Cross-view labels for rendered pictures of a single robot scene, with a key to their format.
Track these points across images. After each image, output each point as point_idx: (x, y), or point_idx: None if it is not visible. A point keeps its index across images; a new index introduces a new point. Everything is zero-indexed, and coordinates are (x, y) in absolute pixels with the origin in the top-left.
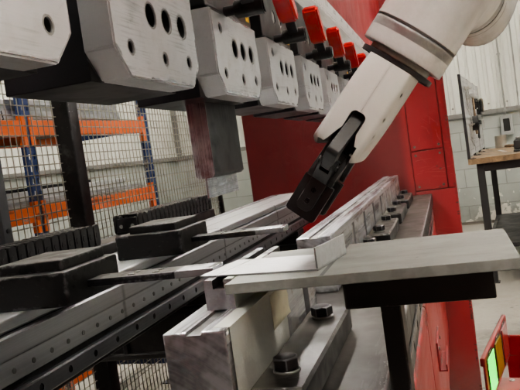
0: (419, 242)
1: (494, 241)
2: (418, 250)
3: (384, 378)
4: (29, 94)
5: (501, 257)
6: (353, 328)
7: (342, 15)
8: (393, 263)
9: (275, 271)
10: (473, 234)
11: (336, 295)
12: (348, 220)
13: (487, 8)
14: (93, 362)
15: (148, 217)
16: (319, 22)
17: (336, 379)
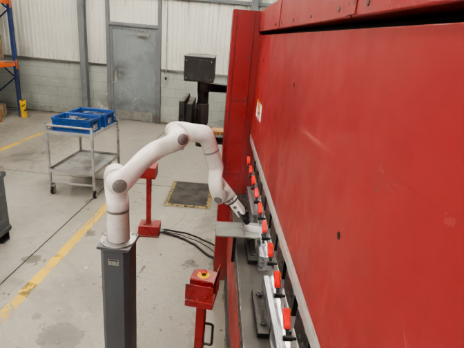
0: (230, 232)
1: (218, 228)
2: (230, 228)
3: (236, 246)
4: None
5: (218, 221)
6: (247, 264)
7: (289, 251)
8: (233, 224)
9: (250, 225)
10: (221, 233)
11: (259, 286)
12: (268, 304)
13: None
14: None
15: None
16: (257, 207)
17: (244, 246)
